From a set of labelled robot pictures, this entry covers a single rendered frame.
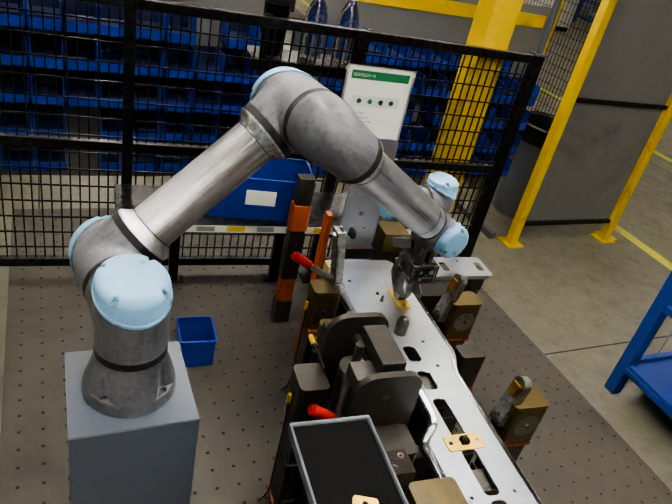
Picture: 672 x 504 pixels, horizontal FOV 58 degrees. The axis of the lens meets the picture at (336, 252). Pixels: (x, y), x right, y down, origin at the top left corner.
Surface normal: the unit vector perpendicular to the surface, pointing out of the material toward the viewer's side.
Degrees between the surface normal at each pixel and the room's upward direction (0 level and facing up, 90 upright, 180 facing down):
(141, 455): 90
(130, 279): 7
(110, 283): 7
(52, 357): 0
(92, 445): 90
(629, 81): 90
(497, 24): 90
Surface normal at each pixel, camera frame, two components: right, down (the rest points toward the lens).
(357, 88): 0.29, 0.55
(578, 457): 0.20, -0.83
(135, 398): 0.38, 0.27
